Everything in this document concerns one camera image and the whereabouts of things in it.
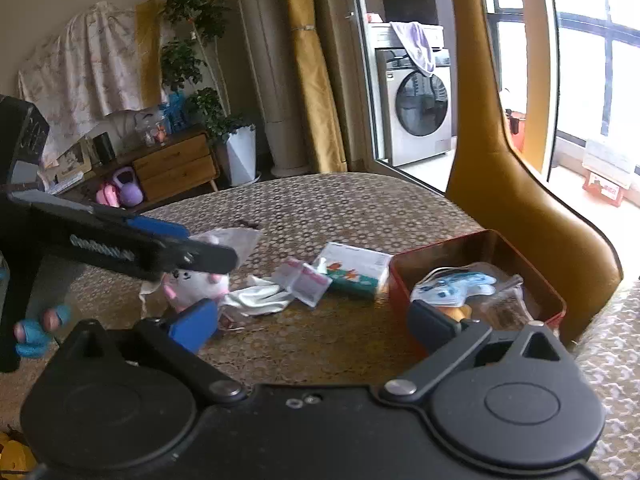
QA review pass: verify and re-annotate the blue cartoon face mask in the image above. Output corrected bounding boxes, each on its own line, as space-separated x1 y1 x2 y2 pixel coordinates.
410 268 497 307

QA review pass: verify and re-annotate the white pink plush toy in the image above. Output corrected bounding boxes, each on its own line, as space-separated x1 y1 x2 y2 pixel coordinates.
160 232 231 316

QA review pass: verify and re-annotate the left hand blue glove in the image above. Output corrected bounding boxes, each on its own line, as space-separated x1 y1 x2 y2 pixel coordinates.
0 263 74 360

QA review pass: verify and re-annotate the yellow plush toy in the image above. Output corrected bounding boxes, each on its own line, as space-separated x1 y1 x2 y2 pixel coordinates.
438 304 473 322

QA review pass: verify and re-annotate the purple kettlebell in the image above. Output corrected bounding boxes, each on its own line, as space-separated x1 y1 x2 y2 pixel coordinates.
112 167 144 208

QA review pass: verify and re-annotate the pink kettlebell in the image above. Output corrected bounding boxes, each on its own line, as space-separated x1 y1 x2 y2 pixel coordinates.
96 182 120 208

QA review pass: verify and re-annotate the wooden drawer cabinet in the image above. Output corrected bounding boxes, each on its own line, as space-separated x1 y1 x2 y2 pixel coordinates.
61 125 220 211

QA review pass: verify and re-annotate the red square box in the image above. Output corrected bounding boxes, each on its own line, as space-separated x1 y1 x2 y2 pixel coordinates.
388 230 566 356

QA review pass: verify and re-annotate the white tissue pack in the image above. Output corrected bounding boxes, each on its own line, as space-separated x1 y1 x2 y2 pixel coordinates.
312 242 392 299

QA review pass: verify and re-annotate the white plant pot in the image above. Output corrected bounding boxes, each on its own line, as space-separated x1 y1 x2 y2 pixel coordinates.
216 126 257 186

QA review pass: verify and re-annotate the small pink white packet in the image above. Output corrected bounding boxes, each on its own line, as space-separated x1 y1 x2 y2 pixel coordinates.
272 258 332 308

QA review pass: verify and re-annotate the mustard leather chair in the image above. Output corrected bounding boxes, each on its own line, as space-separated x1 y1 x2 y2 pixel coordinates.
446 0 624 344

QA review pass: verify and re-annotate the houndstooth seat cushion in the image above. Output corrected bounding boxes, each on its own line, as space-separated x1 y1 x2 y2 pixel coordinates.
574 281 640 479

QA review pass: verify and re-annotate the floral white cover cloth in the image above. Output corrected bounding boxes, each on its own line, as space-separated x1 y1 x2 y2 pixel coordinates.
17 0 168 168

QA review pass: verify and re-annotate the green potted plant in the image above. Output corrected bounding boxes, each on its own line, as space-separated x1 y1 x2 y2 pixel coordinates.
160 0 250 145

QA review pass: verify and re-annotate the yellow curtain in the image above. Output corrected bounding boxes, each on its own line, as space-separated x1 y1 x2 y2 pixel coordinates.
286 0 347 174

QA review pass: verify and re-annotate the red bucket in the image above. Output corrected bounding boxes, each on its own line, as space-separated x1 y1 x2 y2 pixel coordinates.
506 108 526 152

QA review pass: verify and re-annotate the red crate on balcony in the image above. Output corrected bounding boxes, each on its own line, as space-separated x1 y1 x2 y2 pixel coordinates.
582 171 626 207

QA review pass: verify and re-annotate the white washing machine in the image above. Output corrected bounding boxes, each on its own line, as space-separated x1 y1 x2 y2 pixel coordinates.
375 48 452 167

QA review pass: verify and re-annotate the white floor air conditioner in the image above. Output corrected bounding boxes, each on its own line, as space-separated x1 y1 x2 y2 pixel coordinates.
238 0 310 178

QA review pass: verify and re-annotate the purple cloth on washer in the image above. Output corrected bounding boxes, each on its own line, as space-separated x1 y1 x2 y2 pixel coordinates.
390 22 436 77

